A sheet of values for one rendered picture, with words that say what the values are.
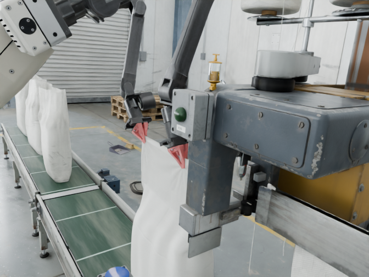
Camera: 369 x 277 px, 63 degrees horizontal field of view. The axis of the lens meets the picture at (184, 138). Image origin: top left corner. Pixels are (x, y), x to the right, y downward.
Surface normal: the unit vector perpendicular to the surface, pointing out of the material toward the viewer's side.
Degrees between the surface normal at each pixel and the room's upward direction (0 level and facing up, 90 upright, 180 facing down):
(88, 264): 0
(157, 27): 90
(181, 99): 90
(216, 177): 90
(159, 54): 90
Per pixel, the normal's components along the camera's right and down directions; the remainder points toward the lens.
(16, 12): 0.57, 0.25
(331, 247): -0.81, 0.11
